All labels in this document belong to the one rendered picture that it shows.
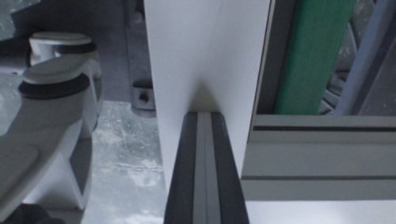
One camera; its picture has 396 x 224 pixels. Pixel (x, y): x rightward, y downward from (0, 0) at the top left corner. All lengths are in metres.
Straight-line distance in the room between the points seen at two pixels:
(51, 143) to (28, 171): 0.05
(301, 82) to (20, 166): 0.28
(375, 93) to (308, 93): 0.45
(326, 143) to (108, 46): 0.87
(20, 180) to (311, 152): 0.28
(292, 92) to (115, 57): 0.84
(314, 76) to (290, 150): 0.06
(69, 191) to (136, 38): 0.65
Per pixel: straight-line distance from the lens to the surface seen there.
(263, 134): 0.17
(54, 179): 0.36
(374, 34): 0.60
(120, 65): 0.95
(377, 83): 0.61
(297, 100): 0.18
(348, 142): 0.21
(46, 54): 0.92
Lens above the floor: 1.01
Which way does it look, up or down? 59 degrees down
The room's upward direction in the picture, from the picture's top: 178 degrees counter-clockwise
